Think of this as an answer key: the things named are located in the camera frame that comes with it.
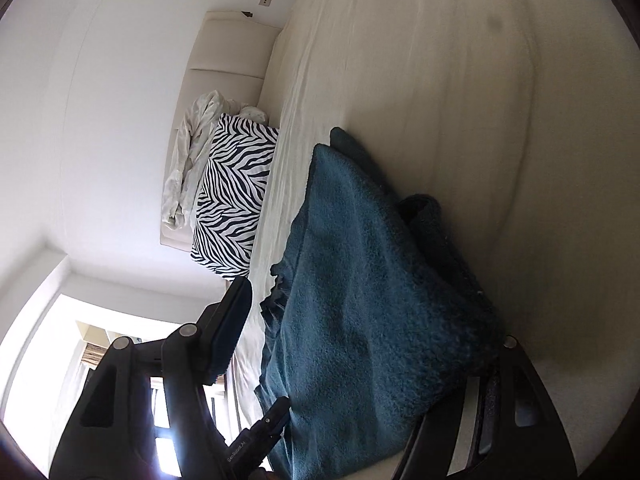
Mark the crumpled white duvet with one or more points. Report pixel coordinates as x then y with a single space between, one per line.
192 160

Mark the dark teal knit sweater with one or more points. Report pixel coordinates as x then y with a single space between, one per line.
360 285

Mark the beige curtain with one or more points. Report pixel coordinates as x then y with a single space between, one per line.
92 355

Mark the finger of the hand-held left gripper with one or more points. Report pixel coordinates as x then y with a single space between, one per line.
272 417

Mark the beige padded headboard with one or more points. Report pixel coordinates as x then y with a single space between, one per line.
225 50

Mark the bed with beige sheet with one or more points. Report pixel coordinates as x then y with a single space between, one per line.
425 85

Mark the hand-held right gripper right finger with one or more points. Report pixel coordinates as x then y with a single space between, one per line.
550 440

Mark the zebra print pillow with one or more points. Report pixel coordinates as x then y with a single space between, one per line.
232 195

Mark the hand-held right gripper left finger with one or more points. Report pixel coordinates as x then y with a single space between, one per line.
227 325

